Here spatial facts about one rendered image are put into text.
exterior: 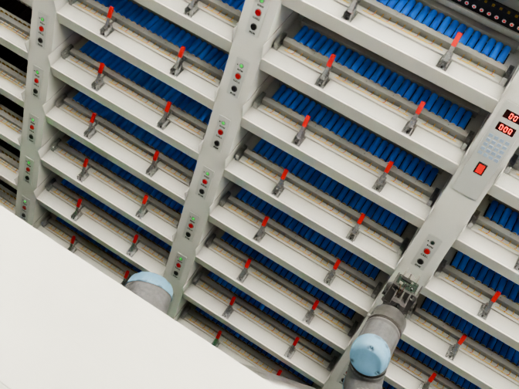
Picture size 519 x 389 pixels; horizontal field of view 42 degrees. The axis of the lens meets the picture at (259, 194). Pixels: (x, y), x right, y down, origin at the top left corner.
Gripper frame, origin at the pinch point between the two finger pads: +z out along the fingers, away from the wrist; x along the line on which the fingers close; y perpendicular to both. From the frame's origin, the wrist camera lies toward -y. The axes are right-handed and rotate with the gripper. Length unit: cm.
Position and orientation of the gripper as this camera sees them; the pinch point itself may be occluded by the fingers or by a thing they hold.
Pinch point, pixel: (408, 279)
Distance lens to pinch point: 189.4
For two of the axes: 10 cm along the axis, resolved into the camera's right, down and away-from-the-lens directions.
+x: -8.4, -5.1, 2.0
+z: 4.6, -4.6, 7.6
